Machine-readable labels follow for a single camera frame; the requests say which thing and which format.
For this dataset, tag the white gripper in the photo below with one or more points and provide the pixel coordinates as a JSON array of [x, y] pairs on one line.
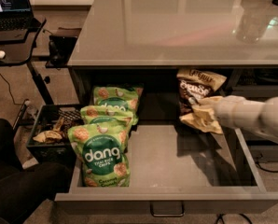
[[233, 111]]

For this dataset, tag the dark sea salt chip bag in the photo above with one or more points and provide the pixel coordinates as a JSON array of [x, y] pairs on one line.
[[193, 86]]

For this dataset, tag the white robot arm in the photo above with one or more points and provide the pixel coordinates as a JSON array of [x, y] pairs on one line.
[[236, 112]]

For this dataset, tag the open grey drawer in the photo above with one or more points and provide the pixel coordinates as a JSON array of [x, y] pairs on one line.
[[169, 161]]

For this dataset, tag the rear green dang chip bag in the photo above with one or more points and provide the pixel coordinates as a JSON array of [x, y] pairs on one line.
[[124, 97]]

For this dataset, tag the green dang chip bag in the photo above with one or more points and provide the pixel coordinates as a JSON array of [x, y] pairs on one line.
[[100, 117], [101, 149], [124, 97]]

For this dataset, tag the front green dang chip bag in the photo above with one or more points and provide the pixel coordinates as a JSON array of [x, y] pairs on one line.
[[101, 149]]

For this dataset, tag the middle green dang chip bag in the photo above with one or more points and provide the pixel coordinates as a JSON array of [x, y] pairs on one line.
[[100, 117]]

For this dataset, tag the snack bags in crate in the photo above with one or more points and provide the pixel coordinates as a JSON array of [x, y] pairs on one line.
[[55, 135]]

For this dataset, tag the black plastic crate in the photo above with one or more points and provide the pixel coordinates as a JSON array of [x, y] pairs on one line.
[[61, 152]]

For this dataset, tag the black laptop stand table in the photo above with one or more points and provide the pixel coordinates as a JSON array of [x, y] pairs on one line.
[[22, 53]]

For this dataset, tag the person's leg in black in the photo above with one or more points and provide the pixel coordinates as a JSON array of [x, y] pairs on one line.
[[22, 191]]

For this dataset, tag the black laptop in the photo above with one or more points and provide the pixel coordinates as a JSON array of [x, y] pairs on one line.
[[15, 20]]

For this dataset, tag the metal drawer handle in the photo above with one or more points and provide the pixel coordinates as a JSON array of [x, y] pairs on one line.
[[167, 209]]

